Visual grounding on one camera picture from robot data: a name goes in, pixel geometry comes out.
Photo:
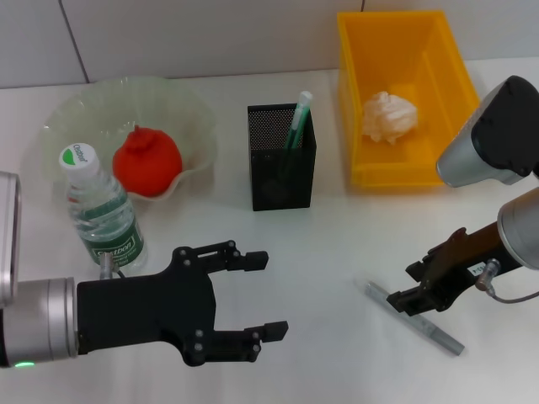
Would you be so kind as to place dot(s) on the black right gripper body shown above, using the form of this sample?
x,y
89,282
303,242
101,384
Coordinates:
x,y
459,265

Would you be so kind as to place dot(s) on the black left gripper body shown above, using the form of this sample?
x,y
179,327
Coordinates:
x,y
143,307

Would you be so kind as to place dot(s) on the grey pen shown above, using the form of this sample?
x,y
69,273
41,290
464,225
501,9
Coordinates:
x,y
438,334

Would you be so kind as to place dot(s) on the black mesh pen holder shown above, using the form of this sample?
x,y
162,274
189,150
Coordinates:
x,y
269,189

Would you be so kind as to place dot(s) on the green pen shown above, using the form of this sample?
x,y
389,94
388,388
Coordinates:
x,y
298,124

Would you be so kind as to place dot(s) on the pale green glass fruit plate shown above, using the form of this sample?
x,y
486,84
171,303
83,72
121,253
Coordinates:
x,y
92,109

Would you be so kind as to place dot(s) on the clear green-label water bottle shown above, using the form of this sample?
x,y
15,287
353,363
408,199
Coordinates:
x,y
105,219

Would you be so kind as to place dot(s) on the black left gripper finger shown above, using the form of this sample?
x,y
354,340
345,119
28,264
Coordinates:
x,y
256,260
275,331

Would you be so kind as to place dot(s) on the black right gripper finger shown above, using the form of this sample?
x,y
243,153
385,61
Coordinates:
x,y
419,268
412,303

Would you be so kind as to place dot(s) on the yellow plastic bin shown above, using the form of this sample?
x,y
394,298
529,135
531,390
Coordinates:
x,y
446,105

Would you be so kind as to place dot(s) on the white paper ball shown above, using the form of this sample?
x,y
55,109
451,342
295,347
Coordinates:
x,y
389,115

